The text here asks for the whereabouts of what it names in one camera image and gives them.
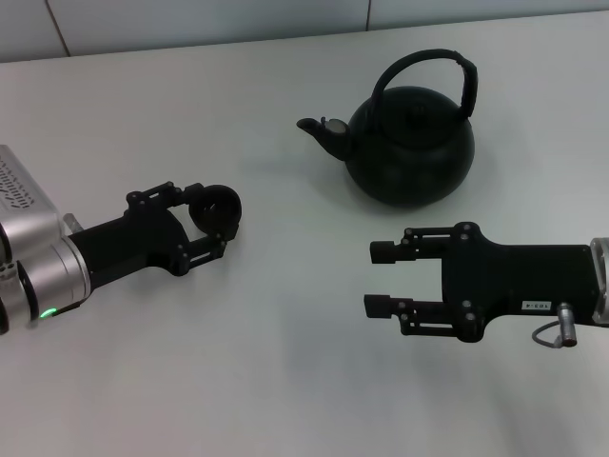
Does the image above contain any black round teapot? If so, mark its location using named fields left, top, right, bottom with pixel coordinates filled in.
left=296, top=48, right=477, bottom=208

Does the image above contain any silver right gripper cable plug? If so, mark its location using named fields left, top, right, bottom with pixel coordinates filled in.
left=531, top=301, right=579, bottom=348

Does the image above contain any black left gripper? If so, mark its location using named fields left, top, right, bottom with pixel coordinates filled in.
left=66, top=180, right=239, bottom=289

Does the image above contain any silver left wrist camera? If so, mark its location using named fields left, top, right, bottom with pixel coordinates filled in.
left=0, top=144, right=66, bottom=261

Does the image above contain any small dark brown teacup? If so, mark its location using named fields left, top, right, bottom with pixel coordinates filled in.
left=188, top=184, right=243, bottom=235

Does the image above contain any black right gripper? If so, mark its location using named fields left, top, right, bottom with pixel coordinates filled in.
left=363, top=221, right=599, bottom=344

